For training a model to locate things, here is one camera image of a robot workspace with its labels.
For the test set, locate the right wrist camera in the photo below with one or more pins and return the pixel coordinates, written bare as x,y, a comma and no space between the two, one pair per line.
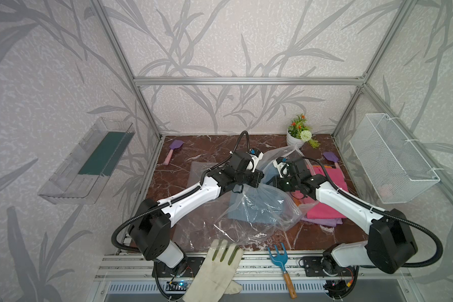
281,164

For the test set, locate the aluminium frame rail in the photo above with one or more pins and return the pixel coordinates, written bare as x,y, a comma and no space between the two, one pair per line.
250,81

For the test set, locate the clear plastic vacuum bag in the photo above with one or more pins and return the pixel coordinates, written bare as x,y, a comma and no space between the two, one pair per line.
196,231

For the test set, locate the grey-blue garment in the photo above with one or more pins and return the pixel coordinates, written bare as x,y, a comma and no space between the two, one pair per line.
264,204

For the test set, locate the clear plastic wall shelf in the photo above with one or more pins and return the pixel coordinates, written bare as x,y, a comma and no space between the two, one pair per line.
85,172

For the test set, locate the purple spatula left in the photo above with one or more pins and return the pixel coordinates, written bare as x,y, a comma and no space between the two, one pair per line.
176,144

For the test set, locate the white wire mesh basket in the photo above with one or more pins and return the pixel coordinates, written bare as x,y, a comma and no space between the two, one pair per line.
397,170

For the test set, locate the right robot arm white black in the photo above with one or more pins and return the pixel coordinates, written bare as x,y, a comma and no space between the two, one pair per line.
390,243

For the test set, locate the purple spatula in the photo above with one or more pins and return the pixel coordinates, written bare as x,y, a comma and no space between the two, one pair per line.
176,144
330,156

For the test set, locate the white pot artificial plant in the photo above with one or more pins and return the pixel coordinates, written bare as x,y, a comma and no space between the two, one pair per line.
299,133

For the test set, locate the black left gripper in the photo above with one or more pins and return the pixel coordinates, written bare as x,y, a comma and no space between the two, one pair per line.
257,177

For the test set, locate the lilac trousers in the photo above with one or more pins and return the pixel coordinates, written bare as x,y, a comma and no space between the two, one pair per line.
332,222

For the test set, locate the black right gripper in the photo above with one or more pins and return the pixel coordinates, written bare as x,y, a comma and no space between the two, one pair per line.
277,182

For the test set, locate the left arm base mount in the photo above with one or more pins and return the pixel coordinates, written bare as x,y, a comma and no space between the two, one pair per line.
187,268

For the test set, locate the blue hand rake wooden handle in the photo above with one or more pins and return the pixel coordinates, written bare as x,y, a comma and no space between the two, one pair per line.
280,260

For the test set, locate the pink garment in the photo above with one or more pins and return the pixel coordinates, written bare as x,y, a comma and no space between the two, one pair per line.
331,204

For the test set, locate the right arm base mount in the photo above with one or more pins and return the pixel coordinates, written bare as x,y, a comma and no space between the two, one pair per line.
323,265

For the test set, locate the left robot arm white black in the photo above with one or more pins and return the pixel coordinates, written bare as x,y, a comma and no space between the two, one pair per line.
150,231

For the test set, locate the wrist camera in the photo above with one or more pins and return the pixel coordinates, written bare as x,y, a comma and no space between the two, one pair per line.
246,161
281,164

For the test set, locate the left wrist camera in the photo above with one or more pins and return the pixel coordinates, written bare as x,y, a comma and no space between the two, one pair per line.
246,161

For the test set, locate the white gardening glove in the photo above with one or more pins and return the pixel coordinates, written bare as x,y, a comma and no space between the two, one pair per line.
215,277

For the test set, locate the purple spatula right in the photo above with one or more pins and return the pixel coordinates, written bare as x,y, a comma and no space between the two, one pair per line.
330,156

